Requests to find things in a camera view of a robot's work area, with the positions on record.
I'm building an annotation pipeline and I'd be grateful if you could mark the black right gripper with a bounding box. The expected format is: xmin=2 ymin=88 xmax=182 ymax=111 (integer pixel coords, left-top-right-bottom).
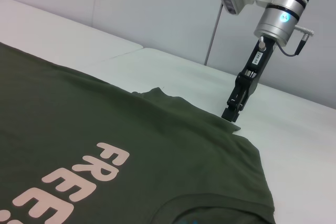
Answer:
xmin=221 ymin=36 xmax=277 ymax=124

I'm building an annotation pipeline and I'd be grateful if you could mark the dark green FREE t-shirt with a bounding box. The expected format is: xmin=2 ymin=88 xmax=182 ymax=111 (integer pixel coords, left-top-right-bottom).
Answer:
xmin=0 ymin=41 xmax=276 ymax=224

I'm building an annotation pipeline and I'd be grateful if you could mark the grey right gripper cable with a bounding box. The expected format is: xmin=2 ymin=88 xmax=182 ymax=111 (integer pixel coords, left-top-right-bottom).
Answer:
xmin=277 ymin=24 xmax=315 ymax=57

